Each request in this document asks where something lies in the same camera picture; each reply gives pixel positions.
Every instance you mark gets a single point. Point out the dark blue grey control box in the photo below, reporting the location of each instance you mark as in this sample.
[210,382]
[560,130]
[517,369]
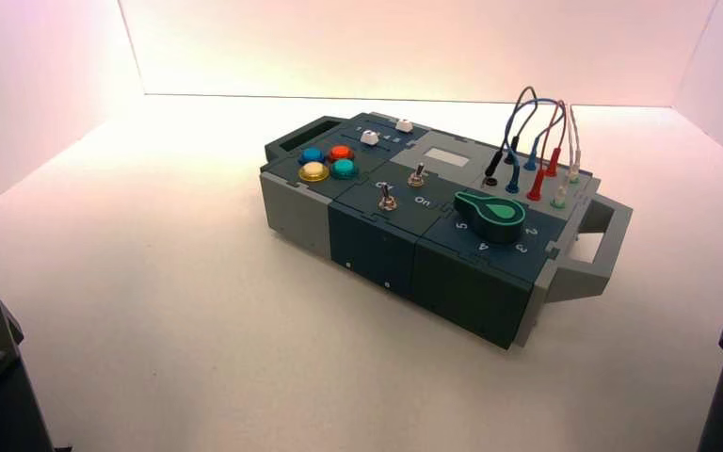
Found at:
[368,240]

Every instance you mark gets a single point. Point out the teal push button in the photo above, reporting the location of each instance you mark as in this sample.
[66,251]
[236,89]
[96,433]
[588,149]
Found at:
[343,168]

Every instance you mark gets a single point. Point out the yellow push button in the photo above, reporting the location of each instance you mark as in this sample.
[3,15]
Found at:
[314,172]

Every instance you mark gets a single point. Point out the red push button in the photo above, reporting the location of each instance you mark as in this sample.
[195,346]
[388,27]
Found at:
[340,153]

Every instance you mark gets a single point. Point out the blue push button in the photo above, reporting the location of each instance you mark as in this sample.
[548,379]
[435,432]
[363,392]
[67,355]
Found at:
[311,155]

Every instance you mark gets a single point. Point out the white slider knob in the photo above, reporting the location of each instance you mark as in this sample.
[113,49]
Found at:
[369,138]
[404,125]

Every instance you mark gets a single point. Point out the white display window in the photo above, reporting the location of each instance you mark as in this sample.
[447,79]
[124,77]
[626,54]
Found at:
[446,156]

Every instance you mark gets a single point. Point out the green rotary knob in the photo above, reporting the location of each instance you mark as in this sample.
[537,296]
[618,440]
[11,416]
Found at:
[490,217]

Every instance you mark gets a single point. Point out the metal toggle switch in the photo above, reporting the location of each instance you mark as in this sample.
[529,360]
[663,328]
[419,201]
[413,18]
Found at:
[387,201]
[416,177]

